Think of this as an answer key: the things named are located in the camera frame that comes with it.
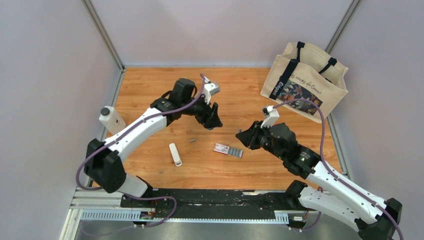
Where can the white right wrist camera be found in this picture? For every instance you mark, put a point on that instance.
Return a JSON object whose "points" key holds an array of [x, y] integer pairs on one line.
{"points": [[271, 115]]}

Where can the white bottle black cap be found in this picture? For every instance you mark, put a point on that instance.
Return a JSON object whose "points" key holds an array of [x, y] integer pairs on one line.
{"points": [[111, 120]]}

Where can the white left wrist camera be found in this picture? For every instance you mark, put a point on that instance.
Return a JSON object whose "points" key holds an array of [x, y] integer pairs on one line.
{"points": [[210, 89]]}

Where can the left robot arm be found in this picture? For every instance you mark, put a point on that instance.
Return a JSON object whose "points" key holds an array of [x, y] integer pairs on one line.
{"points": [[104, 162]]}

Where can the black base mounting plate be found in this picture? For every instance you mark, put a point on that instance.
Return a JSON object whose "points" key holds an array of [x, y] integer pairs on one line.
{"points": [[228, 204]]}

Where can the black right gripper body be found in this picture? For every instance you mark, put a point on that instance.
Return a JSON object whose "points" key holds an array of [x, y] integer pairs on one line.
{"points": [[265, 142]]}

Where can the canvas floral tote bag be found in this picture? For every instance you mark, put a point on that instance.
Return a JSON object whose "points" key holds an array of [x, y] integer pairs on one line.
{"points": [[308, 78]]}

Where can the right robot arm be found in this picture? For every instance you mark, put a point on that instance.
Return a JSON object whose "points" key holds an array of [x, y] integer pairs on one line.
{"points": [[372, 217]]}

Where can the grey staple strip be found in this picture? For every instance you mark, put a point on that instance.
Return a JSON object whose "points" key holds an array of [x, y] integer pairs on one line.
{"points": [[235, 152]]}

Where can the aluminium frame rail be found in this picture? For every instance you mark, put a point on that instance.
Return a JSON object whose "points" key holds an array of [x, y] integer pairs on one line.
{"points": [[100, 205]]}

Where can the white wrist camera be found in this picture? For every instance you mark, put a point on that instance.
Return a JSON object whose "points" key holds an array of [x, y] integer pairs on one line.
{"points": [[210, 89], [271, 115]]}

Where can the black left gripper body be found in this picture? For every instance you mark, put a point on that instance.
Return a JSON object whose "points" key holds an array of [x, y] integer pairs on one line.
{"points": [[199, 109]]}

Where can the white red staple box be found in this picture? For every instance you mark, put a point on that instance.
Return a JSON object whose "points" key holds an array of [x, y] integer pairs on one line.
{"points": [[221, 148]]}

